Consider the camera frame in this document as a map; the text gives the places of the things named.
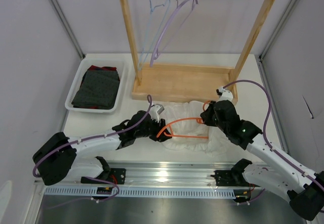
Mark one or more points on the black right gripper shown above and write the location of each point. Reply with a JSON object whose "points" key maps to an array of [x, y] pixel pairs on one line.
{"points": [[206, 115]]}

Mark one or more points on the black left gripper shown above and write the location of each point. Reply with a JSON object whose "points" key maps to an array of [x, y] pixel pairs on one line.
{"points": [[161, 137]]}

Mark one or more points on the orange plastic hanger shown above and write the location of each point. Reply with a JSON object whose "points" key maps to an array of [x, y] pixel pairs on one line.
{"points": [[185, 122]]}

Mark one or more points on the white skirt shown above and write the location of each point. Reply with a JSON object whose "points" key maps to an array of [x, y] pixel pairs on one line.
{"points": [[217, 145]]}

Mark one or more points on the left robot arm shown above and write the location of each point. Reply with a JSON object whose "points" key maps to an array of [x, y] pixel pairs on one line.
{"points": [[64, 158]]}

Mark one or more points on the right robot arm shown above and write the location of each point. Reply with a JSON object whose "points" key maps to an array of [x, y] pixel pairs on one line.
{"points": [[300, 186]]}

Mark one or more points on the purple plastic hanger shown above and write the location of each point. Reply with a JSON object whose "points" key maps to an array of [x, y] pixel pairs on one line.
{"points": [[156, 52]]}

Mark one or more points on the wooden clothes rack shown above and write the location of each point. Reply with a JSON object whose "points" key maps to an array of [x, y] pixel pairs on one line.
{"points": [[184, 83]]}

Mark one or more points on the dark folded garment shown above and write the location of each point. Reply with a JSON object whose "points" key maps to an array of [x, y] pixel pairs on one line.
{"points": [[98, 88]]}

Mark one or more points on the white plastic basket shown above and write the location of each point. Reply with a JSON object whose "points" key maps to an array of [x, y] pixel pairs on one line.
{"points": [[84, 65]]}

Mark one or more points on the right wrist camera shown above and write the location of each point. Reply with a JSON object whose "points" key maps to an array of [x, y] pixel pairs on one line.
{"points": [[224, 94]]}

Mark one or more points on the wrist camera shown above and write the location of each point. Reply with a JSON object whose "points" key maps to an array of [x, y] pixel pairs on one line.
{"points": [[155, 112], [224, 94]]}

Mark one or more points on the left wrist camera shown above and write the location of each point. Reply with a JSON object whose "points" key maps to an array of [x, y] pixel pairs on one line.
{"points": [[155, 112]]}

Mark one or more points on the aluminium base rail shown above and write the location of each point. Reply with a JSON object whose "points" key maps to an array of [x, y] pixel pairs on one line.
{"points": [[175, 174]]}

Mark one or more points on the white slotted cable duct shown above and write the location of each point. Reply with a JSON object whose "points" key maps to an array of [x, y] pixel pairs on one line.
{"points": [[141, 192]]}

